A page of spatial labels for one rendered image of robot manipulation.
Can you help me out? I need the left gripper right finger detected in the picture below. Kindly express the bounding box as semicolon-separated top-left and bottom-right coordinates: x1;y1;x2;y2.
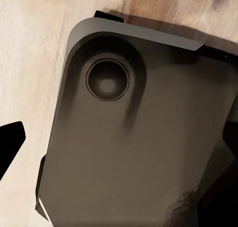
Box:
222;121;238;161

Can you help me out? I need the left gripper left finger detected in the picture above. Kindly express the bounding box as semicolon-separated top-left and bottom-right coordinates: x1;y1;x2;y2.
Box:
0;121;26;181

